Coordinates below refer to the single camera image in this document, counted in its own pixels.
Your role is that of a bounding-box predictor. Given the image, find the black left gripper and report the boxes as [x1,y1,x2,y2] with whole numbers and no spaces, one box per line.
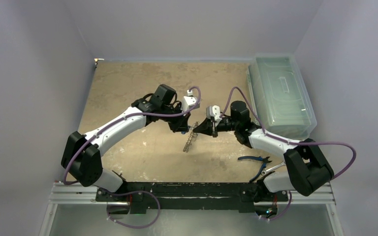
[159,102,190,133]

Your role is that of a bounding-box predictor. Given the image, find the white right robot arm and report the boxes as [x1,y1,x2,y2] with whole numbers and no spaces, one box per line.
[193,101,334,200]

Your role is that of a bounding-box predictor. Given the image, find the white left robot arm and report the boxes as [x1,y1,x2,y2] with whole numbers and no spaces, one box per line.
[61,84,201,201]

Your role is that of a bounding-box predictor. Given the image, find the silver wrench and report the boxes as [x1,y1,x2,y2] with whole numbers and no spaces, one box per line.
[261,162,285,176]

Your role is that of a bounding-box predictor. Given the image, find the clear plastic storage bin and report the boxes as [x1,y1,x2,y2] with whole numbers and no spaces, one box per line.
[249,54,317,140]

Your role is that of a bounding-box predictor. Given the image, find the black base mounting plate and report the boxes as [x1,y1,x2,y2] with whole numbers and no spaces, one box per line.
[95,182,288,214]

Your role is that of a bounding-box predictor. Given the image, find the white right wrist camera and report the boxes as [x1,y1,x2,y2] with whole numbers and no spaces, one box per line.
[206,105,222,124]

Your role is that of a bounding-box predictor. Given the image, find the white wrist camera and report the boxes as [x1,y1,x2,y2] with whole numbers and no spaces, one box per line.
[181,90,200,112]
[206,105,222,124]

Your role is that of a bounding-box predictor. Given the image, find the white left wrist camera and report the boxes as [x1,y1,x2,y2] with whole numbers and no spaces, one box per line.
[181,90,200,112]

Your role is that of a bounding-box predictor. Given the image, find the blue handled pliers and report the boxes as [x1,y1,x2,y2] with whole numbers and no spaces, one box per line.
[237,155,272,183]

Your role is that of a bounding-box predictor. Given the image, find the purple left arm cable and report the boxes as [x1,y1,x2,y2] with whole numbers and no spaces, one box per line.
[62,86,202,228]

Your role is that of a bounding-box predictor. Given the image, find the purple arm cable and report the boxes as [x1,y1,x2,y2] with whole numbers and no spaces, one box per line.
[220,87,357,222]
[62,86,202,228]

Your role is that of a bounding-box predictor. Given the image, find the aluminium frame rail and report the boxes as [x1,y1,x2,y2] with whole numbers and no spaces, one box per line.
[39,182,345,236]

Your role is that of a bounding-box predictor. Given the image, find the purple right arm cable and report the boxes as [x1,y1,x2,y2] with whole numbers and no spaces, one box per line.
[220,87,357,222]

